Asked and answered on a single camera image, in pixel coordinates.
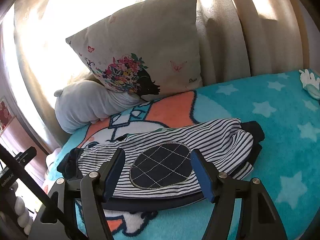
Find navy striped children's pants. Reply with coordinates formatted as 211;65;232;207
57;119;265;212

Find beige floral print pillow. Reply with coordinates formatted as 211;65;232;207
66;0;203;100

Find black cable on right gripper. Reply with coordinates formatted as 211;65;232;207
0;143;89;240

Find white teal plush toy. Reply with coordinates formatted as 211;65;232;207
299;69;320;100

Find turquoise cartoon fleece blanket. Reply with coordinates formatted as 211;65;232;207
49;71;319;239

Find light grey plush pillow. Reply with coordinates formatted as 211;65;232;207
54;80;143;134

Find white gloved left hand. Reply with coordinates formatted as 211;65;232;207
1;182;33;239

